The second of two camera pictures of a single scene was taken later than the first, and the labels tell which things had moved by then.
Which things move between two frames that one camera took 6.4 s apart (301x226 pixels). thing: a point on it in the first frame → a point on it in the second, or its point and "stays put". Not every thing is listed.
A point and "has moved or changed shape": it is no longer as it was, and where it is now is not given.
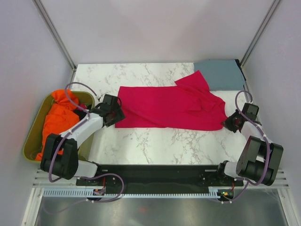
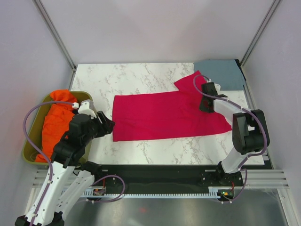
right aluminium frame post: (258, 33) stays put
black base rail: (161, 177) stays put
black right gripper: (226, 123) → (202, 108)
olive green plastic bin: (33, 144) stays put
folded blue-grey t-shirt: (222, 75) stays put
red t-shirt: (189, 105) has moved or changed shape
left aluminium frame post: (49, 23) stays put
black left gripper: (119, 116) → (106, 122)
